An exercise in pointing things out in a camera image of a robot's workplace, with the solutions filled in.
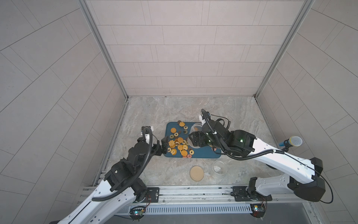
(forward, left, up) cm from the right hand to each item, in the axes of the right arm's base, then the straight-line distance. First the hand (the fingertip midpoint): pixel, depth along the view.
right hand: (194, 136), depth 67 cm
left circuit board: (-27, +29, -20) cm, 44 cm away
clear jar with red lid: (-8, -14, -24) cm, 29 cm away
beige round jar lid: (-10, -1, -24) cm, 26 cm away
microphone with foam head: (-5, -48, -1) cm, 48 cm away
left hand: (+2, +15, -1) cm, 16 cm away
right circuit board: (-29, -29, -26) cm, 49 cm away
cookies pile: (+7, +10, -22) cm, 25 cm away
